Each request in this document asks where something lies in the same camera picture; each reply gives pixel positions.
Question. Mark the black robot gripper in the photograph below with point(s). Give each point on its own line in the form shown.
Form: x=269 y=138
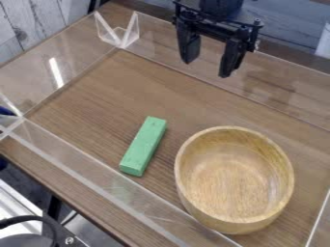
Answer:
x=222 y=20

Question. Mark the green rectangular block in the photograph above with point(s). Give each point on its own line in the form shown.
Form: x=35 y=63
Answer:
x=143 y=146

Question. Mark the brown wooden bowl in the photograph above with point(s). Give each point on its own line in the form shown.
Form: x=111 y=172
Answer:
x=234 y=179

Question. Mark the black metal stand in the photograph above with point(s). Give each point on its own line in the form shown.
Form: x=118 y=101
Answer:
x=63 y=237

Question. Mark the clear acrylic corner bracket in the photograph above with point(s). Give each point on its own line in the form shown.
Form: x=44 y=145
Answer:
x=121 y=37

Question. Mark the clear acrylic front wall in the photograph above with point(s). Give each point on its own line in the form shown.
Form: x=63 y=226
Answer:
x=127 y=210

